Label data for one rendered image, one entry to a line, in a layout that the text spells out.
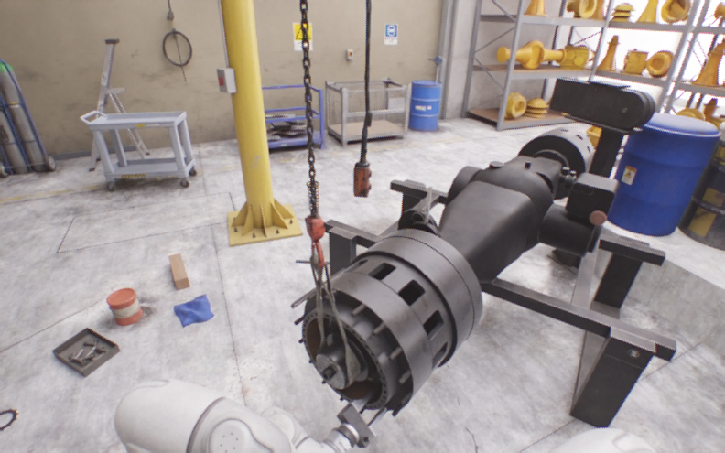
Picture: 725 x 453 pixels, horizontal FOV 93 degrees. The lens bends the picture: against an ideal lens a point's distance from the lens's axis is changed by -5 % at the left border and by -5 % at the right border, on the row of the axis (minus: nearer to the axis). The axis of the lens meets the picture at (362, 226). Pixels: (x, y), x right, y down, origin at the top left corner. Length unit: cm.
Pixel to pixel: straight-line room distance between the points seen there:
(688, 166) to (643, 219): 50
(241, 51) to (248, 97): 36
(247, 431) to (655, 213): 335
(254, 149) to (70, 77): 404
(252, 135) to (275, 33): 367
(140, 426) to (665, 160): 340
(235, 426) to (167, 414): 14
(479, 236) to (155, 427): 151
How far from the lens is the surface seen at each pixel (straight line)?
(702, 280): 338
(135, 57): 683
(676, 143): 344
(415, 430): 223
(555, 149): 336
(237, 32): 335
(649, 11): 976
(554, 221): 232
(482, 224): 189
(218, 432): 69
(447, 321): 138
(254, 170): 358
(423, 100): 732
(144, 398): 81
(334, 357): 128
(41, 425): 278
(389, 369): 124
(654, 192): 354
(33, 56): 707
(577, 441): 73
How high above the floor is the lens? 189
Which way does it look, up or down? 30 degrees down
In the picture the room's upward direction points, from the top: 1 degrees clockwise
